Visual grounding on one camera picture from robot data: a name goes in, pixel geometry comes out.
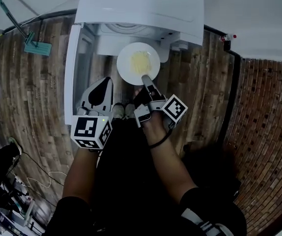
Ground black wrist band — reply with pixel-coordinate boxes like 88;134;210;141
148;128;173;149

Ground thin white cable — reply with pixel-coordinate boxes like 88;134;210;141
20;0;79;27

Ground person's left forearm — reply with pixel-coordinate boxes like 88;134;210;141
62;145;100;206

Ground person's right forearm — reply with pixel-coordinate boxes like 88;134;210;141
142;111;198;204

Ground person's black shirt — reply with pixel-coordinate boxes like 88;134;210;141
42;187;248;236

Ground teal flat mop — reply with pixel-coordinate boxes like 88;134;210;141
0;0;53;57

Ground clear bottle with red cap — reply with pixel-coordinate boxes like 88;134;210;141
219;34;237;42

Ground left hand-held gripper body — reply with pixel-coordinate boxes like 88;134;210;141
71;101;114;150

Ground person's right shoe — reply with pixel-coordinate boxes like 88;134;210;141
125;103;136;119

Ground person's left shoe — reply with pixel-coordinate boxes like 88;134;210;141
112;102;126;119

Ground grey pole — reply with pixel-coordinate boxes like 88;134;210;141
5;0;40;16

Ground person's shoe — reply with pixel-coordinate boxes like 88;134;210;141
125;103;136;119
7;137;24;156
112;102;126;119

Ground white microwave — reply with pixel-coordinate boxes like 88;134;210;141
64;0;204;126

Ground cluttered equipment rack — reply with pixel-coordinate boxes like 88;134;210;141
0;175;47;236

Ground yellow noodles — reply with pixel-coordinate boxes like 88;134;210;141
130;51;153;74

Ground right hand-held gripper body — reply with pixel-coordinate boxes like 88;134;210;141
133;94;189;130

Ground white cable on floor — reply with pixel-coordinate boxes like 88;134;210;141
26;170;68;189

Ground person's black trousers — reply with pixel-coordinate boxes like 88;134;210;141
90;118;184;236

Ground white plate of food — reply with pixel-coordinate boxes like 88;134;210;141
116;42;161;86

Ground white shoulder strap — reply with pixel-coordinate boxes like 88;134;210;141
180;207;231;236

